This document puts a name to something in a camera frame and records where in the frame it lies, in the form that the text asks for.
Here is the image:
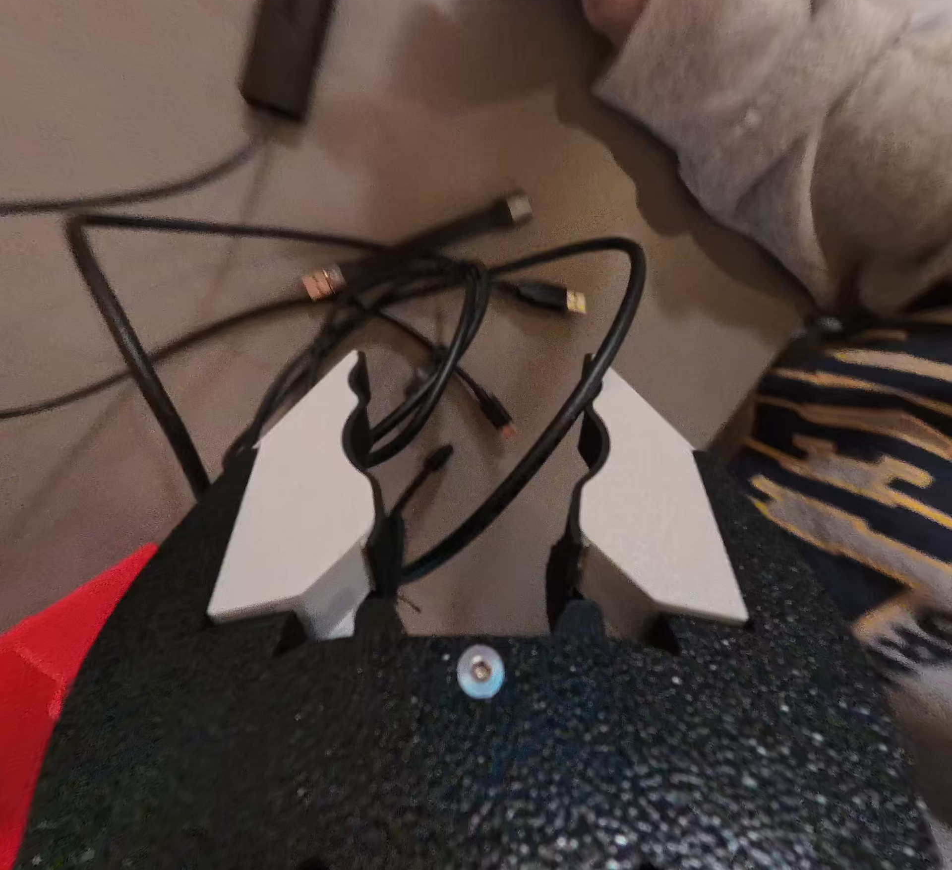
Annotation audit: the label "black cable small plug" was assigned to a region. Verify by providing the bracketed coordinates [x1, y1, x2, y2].
[387, 444, 456, 521]

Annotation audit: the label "black usb hub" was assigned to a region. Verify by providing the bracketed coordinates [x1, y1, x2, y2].
[238, 0, 354, 123]

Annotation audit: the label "red plastic tray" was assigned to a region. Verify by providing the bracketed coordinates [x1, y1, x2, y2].
[0, 543, 159, 870]

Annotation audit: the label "thick black cable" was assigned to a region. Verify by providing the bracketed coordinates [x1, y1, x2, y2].
[65, 214, 648, 581]

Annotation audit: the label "person's patterned pants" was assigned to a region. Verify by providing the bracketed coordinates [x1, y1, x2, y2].
[725, 308, 952, 678]

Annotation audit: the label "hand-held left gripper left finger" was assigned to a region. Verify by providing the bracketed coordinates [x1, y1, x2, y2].
[207, 351, 406, 642]

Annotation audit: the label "black cable pink plug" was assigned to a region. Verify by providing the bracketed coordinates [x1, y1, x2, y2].
[300, 256, 484, 335]

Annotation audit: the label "black cable micro plug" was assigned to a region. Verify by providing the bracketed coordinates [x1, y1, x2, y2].
[379, 312, 516, 439]

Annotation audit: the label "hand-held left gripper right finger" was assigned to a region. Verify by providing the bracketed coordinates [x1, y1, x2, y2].
[546, 355, 750, 636]

